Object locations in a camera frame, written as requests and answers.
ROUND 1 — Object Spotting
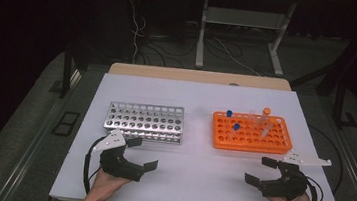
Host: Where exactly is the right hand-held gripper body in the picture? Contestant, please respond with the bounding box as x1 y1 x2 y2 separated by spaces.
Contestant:
257 147 334 201

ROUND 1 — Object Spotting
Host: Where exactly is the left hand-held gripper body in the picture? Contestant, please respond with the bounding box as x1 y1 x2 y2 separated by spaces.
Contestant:
89 126 149 183

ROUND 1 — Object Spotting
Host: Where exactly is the metal test tube rack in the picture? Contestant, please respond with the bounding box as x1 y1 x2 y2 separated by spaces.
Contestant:
101 98 187 146

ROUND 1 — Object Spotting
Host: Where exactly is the orange test tube rack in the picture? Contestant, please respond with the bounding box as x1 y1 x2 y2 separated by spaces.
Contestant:
209 108 296 158

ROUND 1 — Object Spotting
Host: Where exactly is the orange-capped test tube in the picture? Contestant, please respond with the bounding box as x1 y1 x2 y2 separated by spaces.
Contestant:
260 114 278 140
256 106 272 128

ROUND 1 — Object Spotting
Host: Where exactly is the person's left hand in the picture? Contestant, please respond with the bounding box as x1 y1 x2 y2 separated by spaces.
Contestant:
89 166 133 201

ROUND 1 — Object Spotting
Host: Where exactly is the black floor socket plate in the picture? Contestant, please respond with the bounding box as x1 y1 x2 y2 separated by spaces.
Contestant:
50 109 82 138

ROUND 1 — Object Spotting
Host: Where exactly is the white table board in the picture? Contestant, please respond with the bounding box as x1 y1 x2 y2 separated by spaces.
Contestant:
48 66 357 201

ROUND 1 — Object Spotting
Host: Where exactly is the black metal stand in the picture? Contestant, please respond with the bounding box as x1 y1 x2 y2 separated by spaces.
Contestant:
285 5 357 131
48 38 92 103

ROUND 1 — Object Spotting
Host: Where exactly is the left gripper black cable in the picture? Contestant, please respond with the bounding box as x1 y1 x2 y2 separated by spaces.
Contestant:
80 134 110 197

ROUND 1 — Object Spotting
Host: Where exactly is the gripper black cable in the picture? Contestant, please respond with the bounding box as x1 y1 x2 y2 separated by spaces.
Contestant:
303 175 326 201
80 134 110 197

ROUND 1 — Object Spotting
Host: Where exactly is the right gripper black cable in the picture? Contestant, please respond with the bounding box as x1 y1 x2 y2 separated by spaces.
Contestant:
303 175 326 201

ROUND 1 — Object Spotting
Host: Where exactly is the white hanging cable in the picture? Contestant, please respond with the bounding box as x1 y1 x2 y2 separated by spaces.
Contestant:
116 0 150 66

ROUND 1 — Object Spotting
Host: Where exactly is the black floor cable bundle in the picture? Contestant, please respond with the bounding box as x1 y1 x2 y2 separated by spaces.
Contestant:
134 30 204 71

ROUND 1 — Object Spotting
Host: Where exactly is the white floor cable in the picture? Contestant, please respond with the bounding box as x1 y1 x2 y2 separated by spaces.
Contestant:
210 37 266 78

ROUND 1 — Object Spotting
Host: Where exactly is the white metal desk frame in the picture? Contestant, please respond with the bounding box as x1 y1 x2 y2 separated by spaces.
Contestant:
193 0 298 79

